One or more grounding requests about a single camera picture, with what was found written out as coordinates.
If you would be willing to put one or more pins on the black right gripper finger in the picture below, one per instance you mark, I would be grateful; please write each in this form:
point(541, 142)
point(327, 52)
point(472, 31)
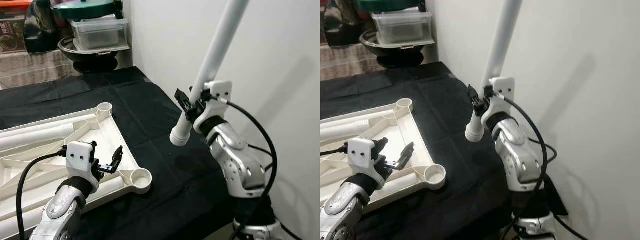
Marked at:
point(181, 101)
point(473, 98)

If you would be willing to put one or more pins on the white plastic table leg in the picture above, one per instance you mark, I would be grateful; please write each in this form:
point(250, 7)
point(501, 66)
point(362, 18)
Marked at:
point(35, 140)
point(340, 131)
point(215, 50)
point(502, 45)

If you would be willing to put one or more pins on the white plastic children table top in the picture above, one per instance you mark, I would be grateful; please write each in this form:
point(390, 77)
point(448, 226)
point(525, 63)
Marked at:
point(405, 130)
point(107, 135)

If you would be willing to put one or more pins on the black tablecloth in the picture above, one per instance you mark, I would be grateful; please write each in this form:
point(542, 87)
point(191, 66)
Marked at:
point(165, 170)
point(460, 170)

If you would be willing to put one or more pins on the black wok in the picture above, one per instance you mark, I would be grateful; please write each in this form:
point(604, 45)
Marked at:
point(90, 60)
point(395, 54)

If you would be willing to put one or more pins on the clear plastic storage box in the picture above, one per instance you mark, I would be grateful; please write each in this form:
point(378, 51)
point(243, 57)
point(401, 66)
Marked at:
point(100, 34)
point(402, 27)

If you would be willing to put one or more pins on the black plastic bag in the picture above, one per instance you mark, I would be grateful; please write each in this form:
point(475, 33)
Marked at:
point(40, 30)
point(340, 25)

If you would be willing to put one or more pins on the dark green round lid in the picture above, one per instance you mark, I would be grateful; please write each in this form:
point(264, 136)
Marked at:
point(82, 10)
point(385, 5)

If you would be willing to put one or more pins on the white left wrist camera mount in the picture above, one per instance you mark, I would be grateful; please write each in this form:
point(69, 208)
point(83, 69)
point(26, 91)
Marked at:
point(80, 152)
point(362, 150)

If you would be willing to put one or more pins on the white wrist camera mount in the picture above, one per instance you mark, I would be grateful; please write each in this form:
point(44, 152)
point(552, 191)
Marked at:
point(502, 86)
point(80, 152)
point(222, 90)
point(362, 150)

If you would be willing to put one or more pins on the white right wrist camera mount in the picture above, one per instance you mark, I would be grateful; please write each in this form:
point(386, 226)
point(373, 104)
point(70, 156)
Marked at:
point(502, 86)
point(222, 90)

